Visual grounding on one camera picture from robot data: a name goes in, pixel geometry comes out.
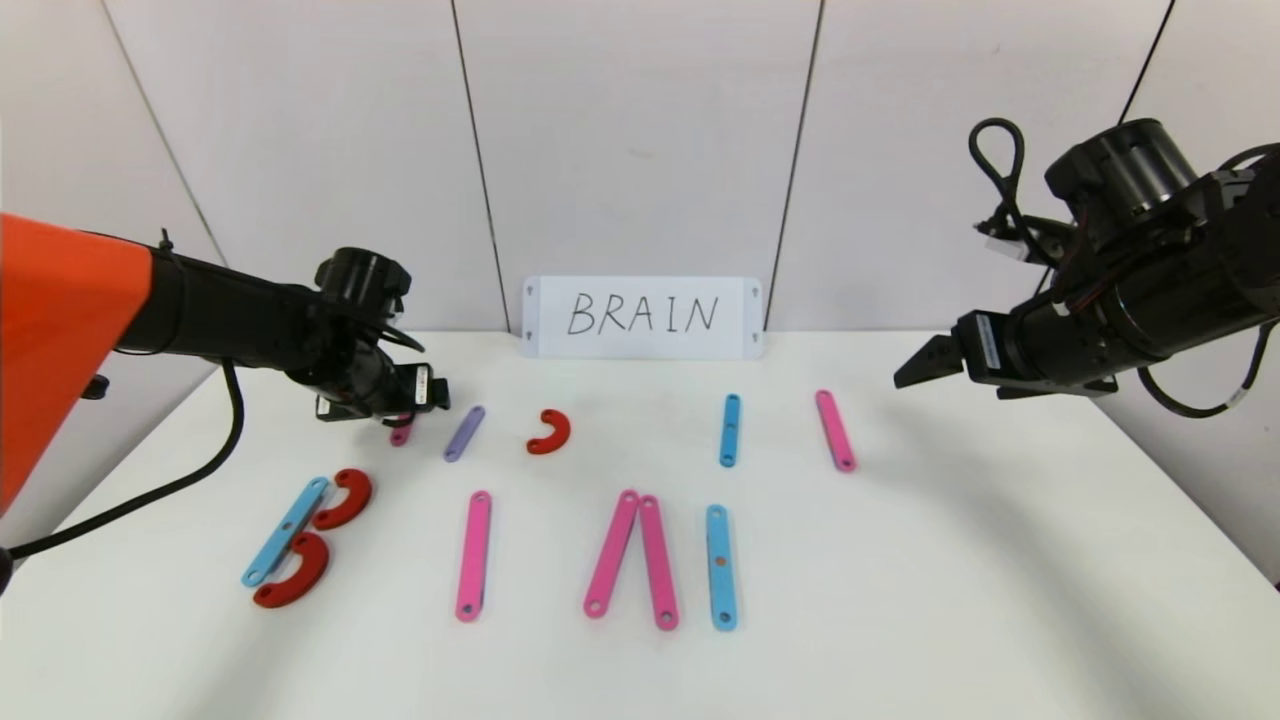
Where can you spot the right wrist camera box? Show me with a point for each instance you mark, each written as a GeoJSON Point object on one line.
{"type": "Point", "coordinates": [1000, 240]}

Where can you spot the large red arc piece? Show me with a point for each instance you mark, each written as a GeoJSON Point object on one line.
{"type": "Point", "coordinates": [316, 575]}

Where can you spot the pink bar with blue underside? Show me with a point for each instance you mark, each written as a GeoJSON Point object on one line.
{"type": "Point", "coordinates": [472, 560]}

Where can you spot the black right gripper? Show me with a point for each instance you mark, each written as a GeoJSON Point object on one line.
{"type": "Point", "coordinates": [978, 346]}

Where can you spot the small red arc piece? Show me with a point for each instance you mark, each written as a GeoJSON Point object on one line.
{"type": "Point", "coordinates": [560, 430]}

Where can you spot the long pink bar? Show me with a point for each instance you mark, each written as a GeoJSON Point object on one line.
{"type": "Point", "coordinates": [401, 434]}
{"type": "Point", "coordinates": [657, 560]}
{"type": "Point", "coordinates": [612, 555]}

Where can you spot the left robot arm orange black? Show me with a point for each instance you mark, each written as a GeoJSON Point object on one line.
{"type": "Point", "coordinates": [70, 330]}

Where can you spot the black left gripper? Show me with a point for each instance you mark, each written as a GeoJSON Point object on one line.
{"type": "Point", "coordinates": [424, 386]}

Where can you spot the white BRAIN sign card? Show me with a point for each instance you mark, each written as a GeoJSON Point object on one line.
{"type": "Point", "coordinates": [640, 345]}

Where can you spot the medium red arc piece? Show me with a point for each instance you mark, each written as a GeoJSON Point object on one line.
{"type": "Point", "coordinates": [360, 497]}

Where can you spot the short purple bar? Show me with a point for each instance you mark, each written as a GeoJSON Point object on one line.
{"type": "Point", "coordinates": [466, 432]}

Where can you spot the short blue bar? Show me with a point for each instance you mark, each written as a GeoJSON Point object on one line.
{"type": "Point", "coordinates": [729, 445]}

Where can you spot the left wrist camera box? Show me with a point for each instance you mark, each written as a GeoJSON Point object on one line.
{"type": "Point", "coordinates": [340, 408]}

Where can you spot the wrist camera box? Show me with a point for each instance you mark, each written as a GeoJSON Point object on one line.
{"type": "Point", "coordinates": [1000, 240]}
{"type": "Point", "coordinates": [340, 408]}

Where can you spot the long blue bar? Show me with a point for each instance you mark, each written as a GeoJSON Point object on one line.
{"type": "Point", "coordinates": [275, 550]}
{"type": "Point", "coordinates": [720, 575]}

